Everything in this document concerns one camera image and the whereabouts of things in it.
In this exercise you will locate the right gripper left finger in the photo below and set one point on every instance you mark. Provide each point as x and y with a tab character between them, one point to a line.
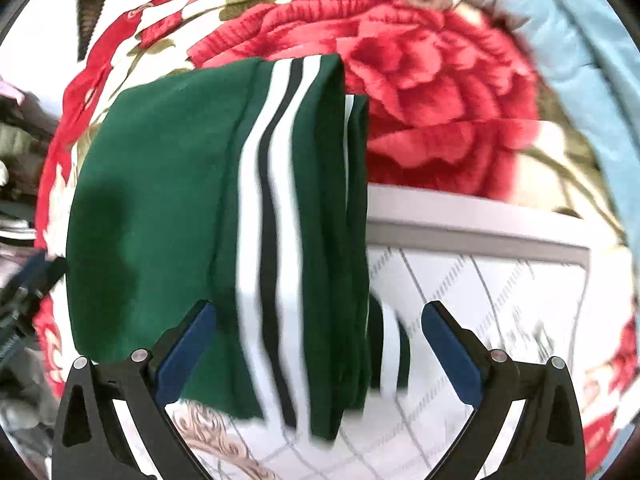
89	442

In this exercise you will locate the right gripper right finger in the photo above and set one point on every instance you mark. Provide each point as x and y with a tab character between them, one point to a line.
548	442

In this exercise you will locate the green white varsity jacket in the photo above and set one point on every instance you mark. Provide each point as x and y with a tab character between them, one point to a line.
244	186

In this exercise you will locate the white diamond pattern sheet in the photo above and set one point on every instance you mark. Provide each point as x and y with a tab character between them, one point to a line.
532	283

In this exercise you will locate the red floral blanket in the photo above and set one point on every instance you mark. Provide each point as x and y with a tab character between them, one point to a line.
456	106

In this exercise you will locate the light blue quilt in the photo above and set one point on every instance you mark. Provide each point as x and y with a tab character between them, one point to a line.
585	54

